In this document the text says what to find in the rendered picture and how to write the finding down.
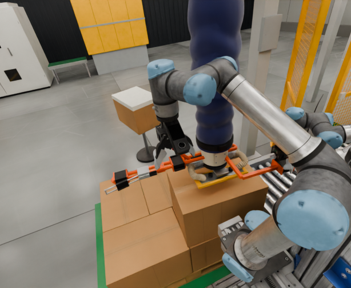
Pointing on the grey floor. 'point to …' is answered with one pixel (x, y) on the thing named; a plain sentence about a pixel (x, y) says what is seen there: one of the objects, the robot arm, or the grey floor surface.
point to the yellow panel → (113, 33)
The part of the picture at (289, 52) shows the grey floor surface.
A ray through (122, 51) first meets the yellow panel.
